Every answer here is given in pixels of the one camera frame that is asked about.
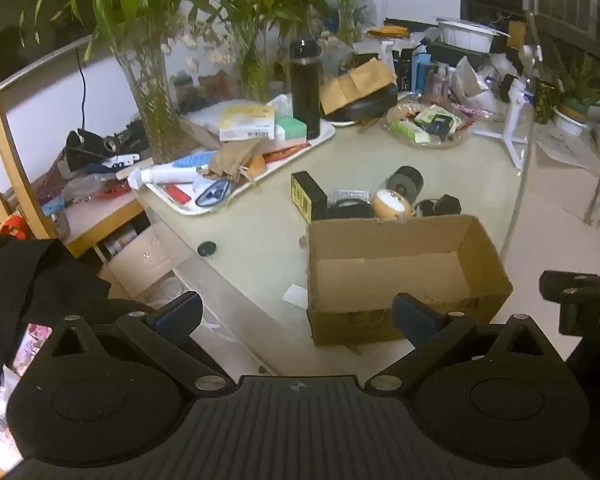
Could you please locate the cardboard box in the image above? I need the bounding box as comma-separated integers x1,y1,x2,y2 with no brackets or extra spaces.
306,214,514,347

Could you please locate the tall glass vase with bamboo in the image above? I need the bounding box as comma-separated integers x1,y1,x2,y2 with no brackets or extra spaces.
20,0,191,162

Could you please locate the yellow and white carton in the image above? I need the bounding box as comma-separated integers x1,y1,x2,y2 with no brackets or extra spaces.
218,104,277,142

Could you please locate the dark patterned mug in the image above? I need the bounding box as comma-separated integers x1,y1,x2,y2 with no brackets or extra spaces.
534,80,562,125

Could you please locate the black cloth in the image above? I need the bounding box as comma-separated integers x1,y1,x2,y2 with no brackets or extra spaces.
0,231,112,387

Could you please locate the red flat packet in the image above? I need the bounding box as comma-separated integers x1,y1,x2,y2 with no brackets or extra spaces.
264,143,312,162

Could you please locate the brown paper envelope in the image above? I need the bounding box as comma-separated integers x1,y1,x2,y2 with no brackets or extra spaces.
319,57,397,116

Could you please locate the black thermos bottle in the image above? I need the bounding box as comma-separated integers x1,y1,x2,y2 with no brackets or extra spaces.
288,38,322,140

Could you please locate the beige storage box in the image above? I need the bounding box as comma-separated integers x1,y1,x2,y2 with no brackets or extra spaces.
96,224,177,302

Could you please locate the small black adapter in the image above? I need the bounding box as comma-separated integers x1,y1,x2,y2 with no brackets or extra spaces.
432,194,462,217

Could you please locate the black box with yellow label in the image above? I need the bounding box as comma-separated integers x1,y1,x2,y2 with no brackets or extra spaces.
290,170,327,222

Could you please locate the blue and white packet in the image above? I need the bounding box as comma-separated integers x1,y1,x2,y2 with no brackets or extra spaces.
194,178,231,209

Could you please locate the white tripod stand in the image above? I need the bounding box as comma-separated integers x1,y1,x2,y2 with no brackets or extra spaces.
471,76,537,169

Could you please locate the black zip case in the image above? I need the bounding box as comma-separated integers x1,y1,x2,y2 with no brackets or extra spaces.
324,82,399,124

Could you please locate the potted green plant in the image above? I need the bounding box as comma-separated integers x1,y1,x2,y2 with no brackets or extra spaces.
550,52,600,137

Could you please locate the white and blue tube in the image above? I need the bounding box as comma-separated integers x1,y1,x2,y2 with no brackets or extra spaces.
127,151,217,189

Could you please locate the white food container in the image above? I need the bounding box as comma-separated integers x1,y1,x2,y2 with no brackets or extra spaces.
436,19,499,54

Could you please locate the glass vase with green stems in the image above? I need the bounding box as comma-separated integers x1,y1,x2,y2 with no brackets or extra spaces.
325,0,381,47
195,0,331,104

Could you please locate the wooden chair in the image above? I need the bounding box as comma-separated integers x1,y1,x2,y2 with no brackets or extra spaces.
0,52,57,241

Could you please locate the blue carton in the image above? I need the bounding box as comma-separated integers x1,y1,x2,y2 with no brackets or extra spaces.
409,52,434,94

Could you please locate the brown drawstring pouch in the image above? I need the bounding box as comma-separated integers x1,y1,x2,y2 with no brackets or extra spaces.
206,136,267,182

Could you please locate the mint green box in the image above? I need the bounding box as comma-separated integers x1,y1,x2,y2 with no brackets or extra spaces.
274,114,309,142

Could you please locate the wide black tape roll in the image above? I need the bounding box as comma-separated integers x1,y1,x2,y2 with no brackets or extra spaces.
385,165,425,197

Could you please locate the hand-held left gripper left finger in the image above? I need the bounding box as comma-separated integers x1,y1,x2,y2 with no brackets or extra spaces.
42,290,236,398

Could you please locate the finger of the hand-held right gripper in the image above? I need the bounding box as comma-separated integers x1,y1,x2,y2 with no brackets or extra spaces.
538,270,600,304

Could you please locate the round orange plush toy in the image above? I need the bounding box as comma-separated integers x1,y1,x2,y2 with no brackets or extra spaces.
370,188,414,222

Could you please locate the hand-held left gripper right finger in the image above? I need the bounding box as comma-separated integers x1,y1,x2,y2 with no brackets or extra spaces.
362,292,561,396

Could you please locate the glass bowl of snack packets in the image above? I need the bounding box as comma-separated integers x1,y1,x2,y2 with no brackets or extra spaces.
384,101,474,149

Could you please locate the white plastic bag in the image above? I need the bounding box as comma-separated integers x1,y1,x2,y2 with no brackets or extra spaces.
451,55,482,104

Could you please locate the white plastic tray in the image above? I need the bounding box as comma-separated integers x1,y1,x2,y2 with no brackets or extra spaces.
139,107,337,217

